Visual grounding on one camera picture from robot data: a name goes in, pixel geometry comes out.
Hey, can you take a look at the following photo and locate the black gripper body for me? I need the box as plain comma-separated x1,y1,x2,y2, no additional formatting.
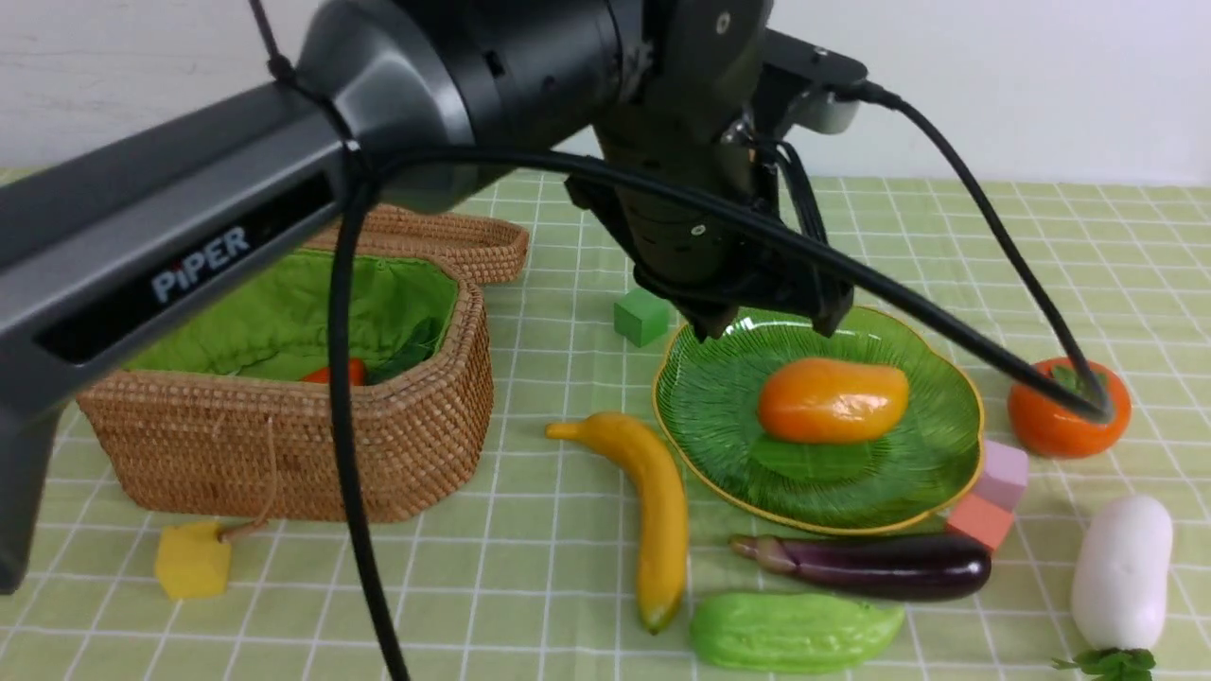
564,122,853,320

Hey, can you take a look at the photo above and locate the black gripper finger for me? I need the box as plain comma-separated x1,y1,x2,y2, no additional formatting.
691,307,737,343

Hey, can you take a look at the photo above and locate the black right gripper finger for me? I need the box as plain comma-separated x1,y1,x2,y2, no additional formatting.
809,293,853,338

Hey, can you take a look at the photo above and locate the orange yellow mango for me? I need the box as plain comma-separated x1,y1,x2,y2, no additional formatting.
756,357,911,445

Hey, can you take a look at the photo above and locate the yellow banana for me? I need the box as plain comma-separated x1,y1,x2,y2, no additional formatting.
545,412,691,637

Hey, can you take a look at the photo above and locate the orange persimmon with green leaf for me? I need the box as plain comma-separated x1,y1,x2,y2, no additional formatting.
1008,361,1133,460

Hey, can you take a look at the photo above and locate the purple eggplant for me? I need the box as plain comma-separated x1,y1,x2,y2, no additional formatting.
729,533,993,602

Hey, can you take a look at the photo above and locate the orange carrot with green leaves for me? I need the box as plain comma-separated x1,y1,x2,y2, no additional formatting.
348,317,441,385

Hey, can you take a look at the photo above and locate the green bitter gourd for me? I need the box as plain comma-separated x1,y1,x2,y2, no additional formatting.
691,593,905,675

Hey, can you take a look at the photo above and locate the white radish with green leaves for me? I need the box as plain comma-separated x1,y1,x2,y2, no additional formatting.
1052,496,1173,680

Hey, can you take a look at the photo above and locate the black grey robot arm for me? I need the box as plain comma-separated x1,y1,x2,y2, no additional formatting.
2,1,848,594

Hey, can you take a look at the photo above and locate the green foam cube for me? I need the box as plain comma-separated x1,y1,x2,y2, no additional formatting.
612,288,671,348

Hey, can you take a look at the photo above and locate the woven wicker basket lid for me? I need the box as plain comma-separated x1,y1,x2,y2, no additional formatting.
358,205,530,285

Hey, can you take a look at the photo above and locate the green checked tablecloth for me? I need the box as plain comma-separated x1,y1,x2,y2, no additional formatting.
1,173,1210,680

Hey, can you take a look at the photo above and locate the pink foam cube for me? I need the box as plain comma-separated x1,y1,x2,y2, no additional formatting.
972,440,1029,513

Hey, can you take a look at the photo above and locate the salmon foam cube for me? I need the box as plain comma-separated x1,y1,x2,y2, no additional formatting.
945,496,1015,553

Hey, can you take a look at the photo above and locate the woven wicker basket green lining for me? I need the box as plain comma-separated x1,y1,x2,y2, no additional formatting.
76,248,497,525

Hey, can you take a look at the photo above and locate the yellow foam cube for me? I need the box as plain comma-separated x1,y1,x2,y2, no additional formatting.
154,521,233,601

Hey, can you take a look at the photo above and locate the black cable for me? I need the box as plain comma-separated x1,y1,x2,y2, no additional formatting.
248,0,1115,681

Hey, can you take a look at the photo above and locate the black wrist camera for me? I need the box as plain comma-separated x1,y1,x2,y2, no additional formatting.
751,27,869,138

